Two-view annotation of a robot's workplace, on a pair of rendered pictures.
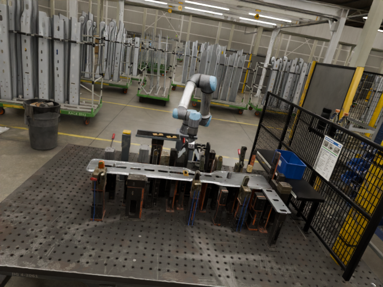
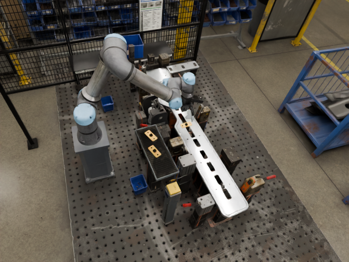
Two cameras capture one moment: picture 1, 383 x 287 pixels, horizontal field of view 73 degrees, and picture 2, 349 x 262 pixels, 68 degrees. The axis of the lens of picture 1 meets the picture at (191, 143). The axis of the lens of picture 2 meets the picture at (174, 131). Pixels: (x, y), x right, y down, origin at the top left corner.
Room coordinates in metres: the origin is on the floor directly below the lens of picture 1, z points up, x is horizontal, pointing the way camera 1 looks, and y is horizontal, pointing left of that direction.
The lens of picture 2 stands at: (2.26, 1.12, 2.44)
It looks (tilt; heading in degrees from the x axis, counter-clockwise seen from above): 51 degrees down; 249
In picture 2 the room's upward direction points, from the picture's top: 9 degrees clockwise
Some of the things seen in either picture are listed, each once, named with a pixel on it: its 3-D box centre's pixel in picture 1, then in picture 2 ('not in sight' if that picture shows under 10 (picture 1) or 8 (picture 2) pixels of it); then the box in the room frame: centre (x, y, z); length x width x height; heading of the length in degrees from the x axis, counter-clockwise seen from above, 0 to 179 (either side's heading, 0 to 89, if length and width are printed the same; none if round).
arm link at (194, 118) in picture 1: (194, 119); (188, 82); (1.79, 0.01, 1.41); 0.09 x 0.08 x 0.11; 173
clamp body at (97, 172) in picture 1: (99, 193); (246, 193); (1.46, 0.55, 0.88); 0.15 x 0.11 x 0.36; 10
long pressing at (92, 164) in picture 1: (183, 173); (188, 127); (1.73, 0.02, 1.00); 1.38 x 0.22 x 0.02; 100
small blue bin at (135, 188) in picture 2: not in sight; (138, 185); (2.14, 0.28, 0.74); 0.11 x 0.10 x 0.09; 100
